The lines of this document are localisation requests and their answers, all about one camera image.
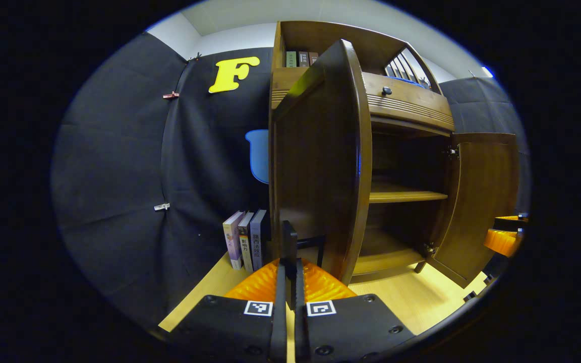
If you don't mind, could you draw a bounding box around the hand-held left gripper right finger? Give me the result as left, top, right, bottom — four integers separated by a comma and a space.
295, 259, 416, 363

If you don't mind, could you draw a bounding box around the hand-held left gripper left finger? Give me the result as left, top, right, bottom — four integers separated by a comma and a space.
167, 259, 287, 363

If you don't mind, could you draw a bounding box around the wooden cabinet door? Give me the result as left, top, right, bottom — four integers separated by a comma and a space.
424, 132, 519, 289
269, 39, 373, 308

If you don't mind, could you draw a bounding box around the wooden double-door shoe cabinet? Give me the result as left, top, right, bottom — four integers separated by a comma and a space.
269, 20, 456, 283

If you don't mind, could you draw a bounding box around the wooden cabinet drawer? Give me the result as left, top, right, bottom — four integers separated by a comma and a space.
270, 68, 455, 133

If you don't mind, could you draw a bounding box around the yellow spine book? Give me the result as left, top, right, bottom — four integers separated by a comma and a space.
238, 212, 255, 274

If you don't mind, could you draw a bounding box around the grey blue book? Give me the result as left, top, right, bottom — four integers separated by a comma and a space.
249, 209, 269, 273

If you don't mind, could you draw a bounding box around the wooden inner shelf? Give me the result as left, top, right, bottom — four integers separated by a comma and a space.
369, 181, 448, 204

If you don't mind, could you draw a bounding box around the blue cloth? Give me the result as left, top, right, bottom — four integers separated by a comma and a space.
390, 76, 430, 89

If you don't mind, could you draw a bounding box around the black backdrop cloth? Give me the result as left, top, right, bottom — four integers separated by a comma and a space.
51, 31, 531, 323

